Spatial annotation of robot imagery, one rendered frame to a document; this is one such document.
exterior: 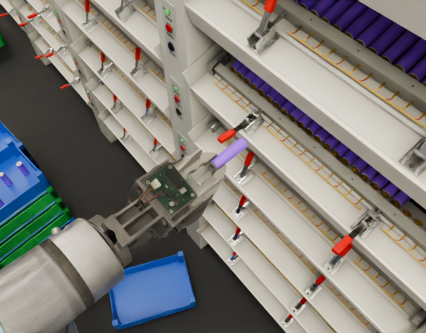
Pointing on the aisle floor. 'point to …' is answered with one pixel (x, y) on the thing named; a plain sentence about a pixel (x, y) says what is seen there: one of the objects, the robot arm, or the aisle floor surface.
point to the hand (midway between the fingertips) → (213, 166)
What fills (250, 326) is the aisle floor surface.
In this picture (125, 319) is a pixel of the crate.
